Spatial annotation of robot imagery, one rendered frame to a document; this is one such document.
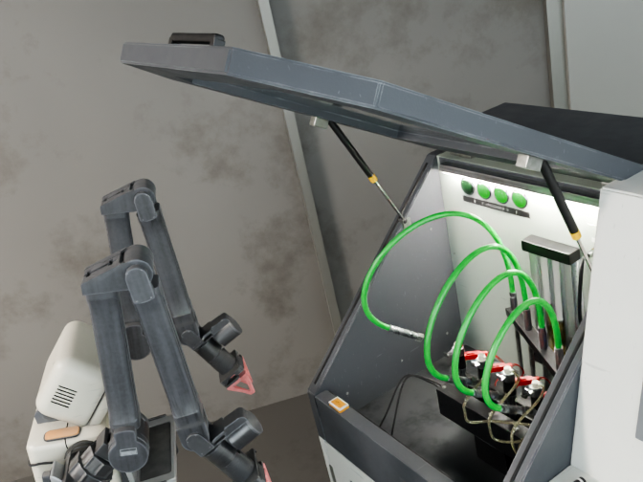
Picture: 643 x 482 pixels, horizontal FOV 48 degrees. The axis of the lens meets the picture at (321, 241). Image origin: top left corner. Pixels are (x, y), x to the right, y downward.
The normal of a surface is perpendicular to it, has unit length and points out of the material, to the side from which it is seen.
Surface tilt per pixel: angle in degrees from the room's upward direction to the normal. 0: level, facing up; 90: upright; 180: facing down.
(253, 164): 90
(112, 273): 90
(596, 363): 76
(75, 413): 90
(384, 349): 90
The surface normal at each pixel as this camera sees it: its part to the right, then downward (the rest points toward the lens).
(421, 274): 0.55, 0.24
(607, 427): -0.83, 0.16
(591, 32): 0.20, 0.37
